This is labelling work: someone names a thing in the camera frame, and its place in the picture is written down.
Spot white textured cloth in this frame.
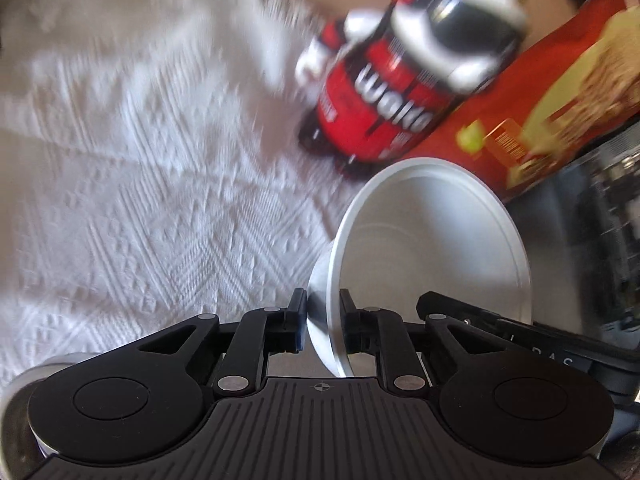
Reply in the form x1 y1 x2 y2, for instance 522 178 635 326
0 0 381 391

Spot white floral bowl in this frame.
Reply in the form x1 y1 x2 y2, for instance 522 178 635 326
0 352 81 466

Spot panda figurine in red suit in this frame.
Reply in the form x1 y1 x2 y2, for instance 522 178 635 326
295 0 531 181

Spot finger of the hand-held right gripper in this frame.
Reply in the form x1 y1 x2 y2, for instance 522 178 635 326
416 291 502 333

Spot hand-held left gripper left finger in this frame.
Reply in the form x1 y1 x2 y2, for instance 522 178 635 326
135 288 308 397

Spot white computer case glass panel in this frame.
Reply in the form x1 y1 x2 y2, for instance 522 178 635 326
505 125 640 346

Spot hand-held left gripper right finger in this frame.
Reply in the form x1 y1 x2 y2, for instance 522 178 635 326
339 288 506 397

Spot red snack bag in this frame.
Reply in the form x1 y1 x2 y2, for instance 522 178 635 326
410 0 640 206

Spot white bowl with orange logo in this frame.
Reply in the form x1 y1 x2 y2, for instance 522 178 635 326
306 157 529 378

